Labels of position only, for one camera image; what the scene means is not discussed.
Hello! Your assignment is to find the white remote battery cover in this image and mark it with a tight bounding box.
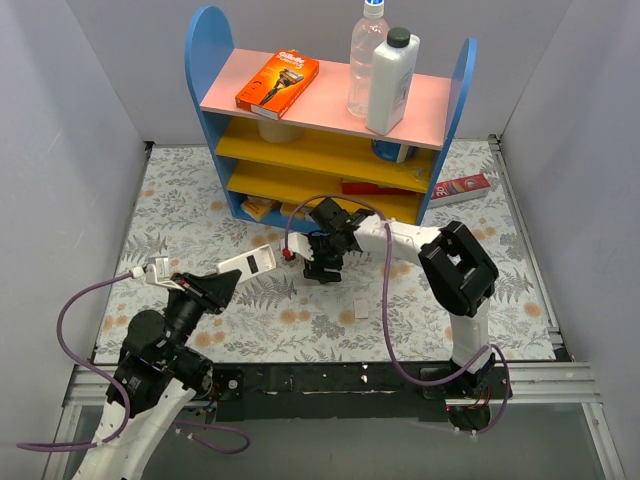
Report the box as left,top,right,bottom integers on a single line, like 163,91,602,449
353,299,369,320

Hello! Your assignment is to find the white remote control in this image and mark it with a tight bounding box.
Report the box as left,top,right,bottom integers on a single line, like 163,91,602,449
215,244,277,284

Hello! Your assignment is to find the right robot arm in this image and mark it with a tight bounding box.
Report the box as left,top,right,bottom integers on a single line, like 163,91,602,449
282,195,499,398

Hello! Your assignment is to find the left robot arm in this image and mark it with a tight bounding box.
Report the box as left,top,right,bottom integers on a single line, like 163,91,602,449
74,269,242,479

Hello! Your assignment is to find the red flat box on shelf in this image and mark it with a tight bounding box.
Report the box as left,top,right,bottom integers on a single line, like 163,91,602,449
340,179,414,196

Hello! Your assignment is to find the floral table mat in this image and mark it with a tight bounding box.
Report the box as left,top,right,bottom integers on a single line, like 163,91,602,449
120,140,554,362

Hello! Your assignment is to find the yellow and white small box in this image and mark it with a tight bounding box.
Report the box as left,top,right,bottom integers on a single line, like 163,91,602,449
241,196,279,222

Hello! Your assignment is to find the blue shelf with coloured boards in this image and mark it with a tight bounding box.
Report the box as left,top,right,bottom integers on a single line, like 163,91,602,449
184,6,477,224

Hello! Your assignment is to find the blue and white tub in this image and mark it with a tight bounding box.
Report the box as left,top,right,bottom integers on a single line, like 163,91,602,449
371,140,418,164

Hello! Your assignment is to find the cream cylindrical container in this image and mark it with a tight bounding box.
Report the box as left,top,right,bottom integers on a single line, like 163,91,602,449
257,120,304,144

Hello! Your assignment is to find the red toothpaste box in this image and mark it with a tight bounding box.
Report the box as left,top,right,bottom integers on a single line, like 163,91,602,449
428,174,491,208

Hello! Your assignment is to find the orange razor box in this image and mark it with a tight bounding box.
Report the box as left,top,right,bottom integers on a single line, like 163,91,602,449
235,49,320,120

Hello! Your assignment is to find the white bottle with black cap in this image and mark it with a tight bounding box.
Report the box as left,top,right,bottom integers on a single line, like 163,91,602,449
366,27,420,135

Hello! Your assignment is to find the clear plastic water bottle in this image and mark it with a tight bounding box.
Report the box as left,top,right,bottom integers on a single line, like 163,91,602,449
347,0,389,118

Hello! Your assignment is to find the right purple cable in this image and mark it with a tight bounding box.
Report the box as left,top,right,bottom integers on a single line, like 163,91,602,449
282,194,514,436

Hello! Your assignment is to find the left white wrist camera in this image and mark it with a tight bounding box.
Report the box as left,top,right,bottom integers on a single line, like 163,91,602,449
144,256,183,291

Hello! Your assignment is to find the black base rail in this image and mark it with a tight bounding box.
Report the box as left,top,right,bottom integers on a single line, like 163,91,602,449
211,362,504,430

